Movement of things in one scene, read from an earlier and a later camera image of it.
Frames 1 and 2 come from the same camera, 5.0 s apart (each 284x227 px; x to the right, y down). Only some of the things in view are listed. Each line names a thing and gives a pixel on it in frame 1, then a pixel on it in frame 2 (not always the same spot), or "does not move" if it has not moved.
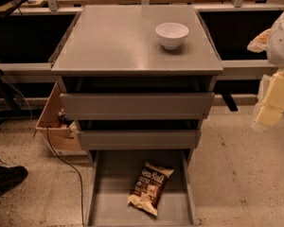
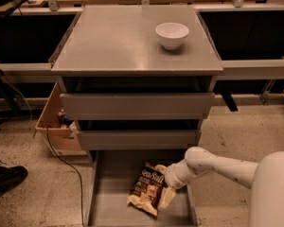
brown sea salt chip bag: x=147 y=189 does not move
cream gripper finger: x=259 y=43 to x=168 y=194
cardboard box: x=62 y=130 does not move
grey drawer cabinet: x=139 y=79 does not move
